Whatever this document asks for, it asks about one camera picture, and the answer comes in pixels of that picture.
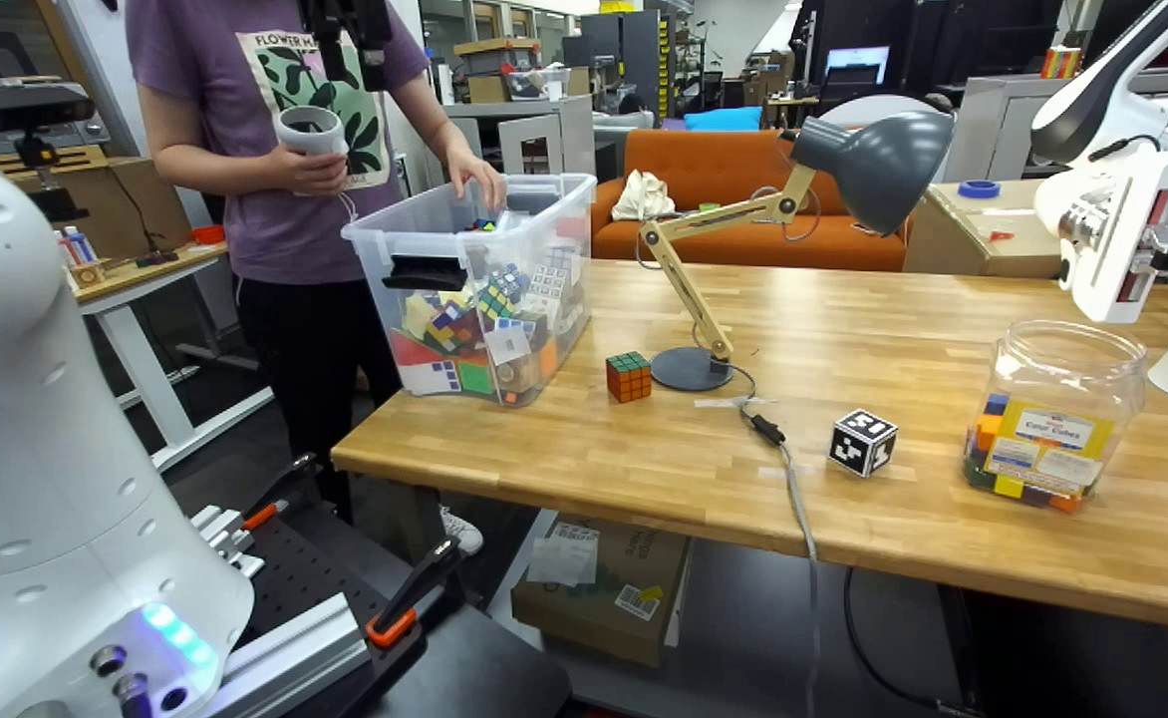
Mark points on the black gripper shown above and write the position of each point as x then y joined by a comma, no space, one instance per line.
345,17

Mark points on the clear plastic storage box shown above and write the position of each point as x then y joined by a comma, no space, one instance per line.
528,253

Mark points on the red green orange Rubik's cube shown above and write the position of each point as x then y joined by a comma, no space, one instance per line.
628,380

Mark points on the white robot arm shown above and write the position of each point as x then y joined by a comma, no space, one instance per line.
26,463

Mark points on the person right forearm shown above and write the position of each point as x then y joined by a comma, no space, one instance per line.
208,166

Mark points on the person left forearm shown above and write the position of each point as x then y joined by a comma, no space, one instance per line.
432,113

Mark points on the black box latch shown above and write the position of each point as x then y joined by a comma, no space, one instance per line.
425,274

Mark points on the brown cardboard box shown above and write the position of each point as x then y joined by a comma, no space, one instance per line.
88,200

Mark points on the cardboard box with labels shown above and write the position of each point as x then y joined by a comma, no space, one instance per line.
605,585

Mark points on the person right hand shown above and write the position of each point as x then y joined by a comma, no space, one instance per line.
305,177

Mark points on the person left hand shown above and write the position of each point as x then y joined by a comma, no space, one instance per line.
475,180

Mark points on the white background cabinet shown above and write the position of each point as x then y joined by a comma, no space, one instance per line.
528,133

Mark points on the person in purple shirt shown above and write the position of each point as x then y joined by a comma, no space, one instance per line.
266,239

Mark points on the small red item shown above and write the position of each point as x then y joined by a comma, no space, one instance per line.
207,238

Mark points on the wooden desk with white legs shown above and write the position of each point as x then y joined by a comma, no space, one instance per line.
156,269

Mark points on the white cloth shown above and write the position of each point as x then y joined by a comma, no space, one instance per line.
644,198

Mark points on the row of small books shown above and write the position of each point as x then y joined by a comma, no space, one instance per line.
72,250

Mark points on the black sensor on tripod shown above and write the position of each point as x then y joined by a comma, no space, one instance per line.
19,104

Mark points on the orange sofa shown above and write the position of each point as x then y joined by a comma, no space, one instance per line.
742,239

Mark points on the black orange clamp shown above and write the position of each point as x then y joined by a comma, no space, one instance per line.
277,501
409,601

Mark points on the white sneaker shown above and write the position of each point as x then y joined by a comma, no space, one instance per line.
463,532

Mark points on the black white marker tag cube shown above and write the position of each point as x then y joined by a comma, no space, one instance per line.
864,439

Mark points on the blue disc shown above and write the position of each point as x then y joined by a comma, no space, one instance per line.
979,189

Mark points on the white storage cabinet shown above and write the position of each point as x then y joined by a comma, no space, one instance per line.
1003,124

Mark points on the wooden side table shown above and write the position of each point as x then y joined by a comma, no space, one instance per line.
995,239

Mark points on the clear jar of coloured blocks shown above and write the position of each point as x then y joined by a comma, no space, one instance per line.
1064,386

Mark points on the white machine with black trim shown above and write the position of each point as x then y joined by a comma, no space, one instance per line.
1114,239

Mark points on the aluminium rail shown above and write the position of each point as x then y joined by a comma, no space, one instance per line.
288,653

